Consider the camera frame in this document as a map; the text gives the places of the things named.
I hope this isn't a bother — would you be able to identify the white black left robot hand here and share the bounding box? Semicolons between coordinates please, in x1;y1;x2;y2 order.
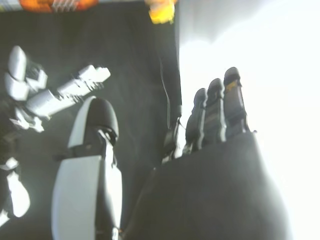
51;66;294;240

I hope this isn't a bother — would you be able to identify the small orange toy guitar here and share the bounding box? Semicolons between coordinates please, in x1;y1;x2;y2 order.
19;0;99;13

